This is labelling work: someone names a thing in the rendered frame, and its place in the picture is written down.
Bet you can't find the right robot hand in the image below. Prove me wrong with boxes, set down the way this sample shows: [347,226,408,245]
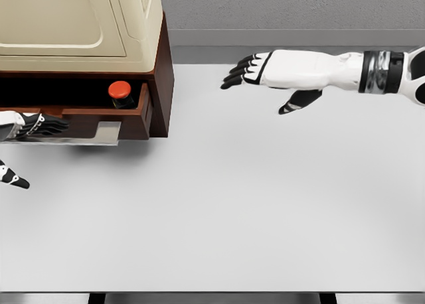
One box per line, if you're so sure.
[220,49,337,116]

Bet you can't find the brown cabinet with beige top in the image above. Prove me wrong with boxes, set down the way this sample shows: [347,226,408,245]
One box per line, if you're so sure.
[0,0,175,139]

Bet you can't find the red button switch black base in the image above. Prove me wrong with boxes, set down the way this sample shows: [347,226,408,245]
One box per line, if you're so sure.
[108,80,136,111]

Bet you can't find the brown drawer with metal handle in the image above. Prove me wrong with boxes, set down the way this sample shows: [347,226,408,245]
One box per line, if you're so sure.
[0,79,155,147]

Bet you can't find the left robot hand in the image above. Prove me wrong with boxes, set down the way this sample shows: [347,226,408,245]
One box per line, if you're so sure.
[0,110,70,190]

